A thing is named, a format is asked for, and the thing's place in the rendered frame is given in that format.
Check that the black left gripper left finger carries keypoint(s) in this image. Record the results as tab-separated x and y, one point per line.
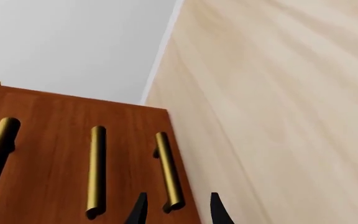
139	210

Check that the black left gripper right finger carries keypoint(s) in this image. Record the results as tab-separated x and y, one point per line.
217	210

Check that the brown wooden cabinet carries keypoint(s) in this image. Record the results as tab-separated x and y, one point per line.
57	109

